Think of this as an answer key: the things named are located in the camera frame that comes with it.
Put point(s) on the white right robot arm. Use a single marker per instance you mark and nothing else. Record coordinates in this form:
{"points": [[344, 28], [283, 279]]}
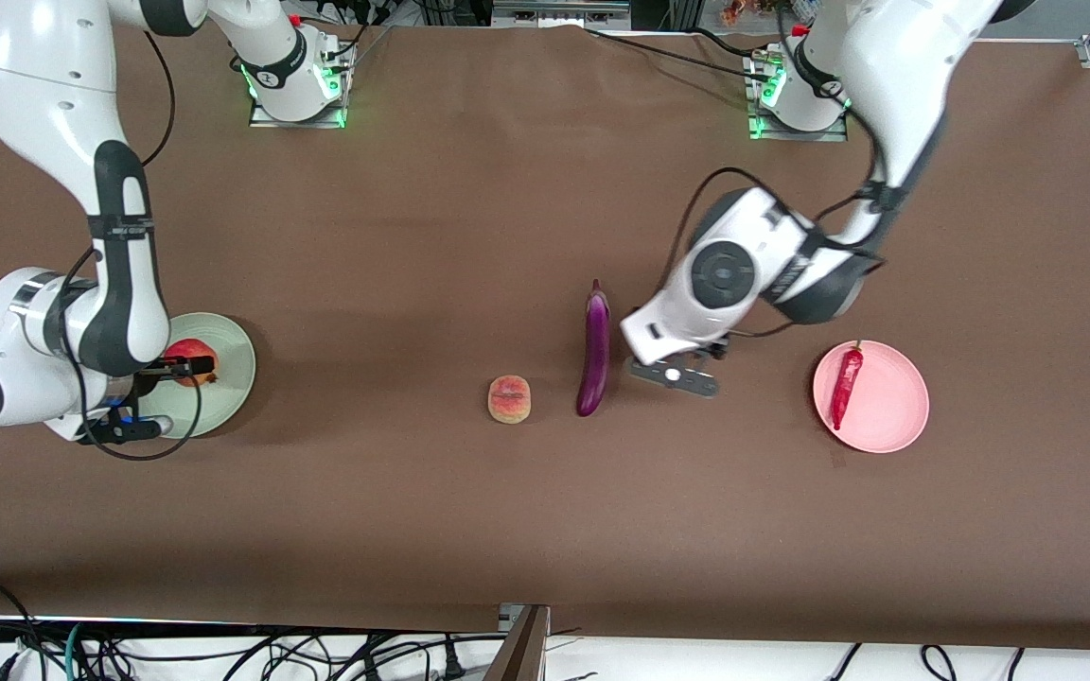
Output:
{"points": [[34, 95]]}

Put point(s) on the grey metal box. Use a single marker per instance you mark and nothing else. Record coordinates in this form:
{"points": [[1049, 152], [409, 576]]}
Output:
{"points": [[559, 11]]}

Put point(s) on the brown table cover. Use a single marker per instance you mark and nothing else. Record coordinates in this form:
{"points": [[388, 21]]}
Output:
{"points": [[413, 236]]}

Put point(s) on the pink round plate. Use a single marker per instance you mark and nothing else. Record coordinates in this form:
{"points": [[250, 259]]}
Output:
{"points": [[890, 402]]}

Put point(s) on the red pomegranate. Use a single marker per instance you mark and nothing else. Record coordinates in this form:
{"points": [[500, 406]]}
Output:
{"points": [[187, 350]]}

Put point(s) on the yellow pink peach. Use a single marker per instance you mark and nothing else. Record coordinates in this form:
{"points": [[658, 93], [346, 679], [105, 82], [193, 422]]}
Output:
{"points": [[510, 402]]}

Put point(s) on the small metal bracket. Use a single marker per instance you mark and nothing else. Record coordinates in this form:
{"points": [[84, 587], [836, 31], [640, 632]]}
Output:
{"points": [[510, 615]]}

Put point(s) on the long purple eggplant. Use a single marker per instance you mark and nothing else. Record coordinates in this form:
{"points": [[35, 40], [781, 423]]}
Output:
{"points": [[594, 350]]}

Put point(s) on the pale green round plate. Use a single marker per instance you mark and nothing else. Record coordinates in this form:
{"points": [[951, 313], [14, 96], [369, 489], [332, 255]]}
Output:
{"points": [[228, 340]]}

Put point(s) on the red chili pepper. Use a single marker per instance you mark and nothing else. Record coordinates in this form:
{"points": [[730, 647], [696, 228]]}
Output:
{"points": [[846, 383]]}

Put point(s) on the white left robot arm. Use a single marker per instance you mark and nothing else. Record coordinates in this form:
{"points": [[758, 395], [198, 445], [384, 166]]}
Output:
{"points": [[895, 76]]}

